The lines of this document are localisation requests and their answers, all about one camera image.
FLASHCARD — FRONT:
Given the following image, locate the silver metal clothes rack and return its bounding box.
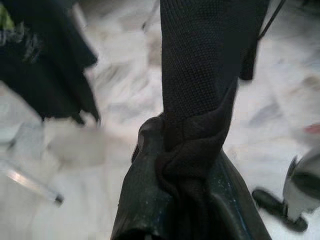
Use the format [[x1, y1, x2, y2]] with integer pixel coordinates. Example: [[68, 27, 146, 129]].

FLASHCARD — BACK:
[[4, 167, 65, 205]]

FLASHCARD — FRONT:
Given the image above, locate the dark garment with red strap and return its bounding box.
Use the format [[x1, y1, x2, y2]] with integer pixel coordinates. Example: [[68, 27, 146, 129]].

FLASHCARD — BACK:
[[132, 0, 280, 240]]

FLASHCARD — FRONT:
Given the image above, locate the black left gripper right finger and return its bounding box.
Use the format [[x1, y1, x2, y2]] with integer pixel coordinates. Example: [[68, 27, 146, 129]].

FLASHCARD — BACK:
[[209, 149, 254, 240]]

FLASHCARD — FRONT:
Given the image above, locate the black printed t-shirt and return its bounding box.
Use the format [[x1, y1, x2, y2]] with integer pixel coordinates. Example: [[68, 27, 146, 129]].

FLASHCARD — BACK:
[[0, 0, 101, 126]]

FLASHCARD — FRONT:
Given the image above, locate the black robot left foot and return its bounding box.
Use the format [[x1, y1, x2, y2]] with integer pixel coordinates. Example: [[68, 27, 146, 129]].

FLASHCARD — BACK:
[[251, 188, 309, 232]]

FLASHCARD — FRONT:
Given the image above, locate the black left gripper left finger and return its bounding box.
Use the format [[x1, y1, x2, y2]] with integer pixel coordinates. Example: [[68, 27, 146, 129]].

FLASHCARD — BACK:
[[111, 117, 176, 240]]

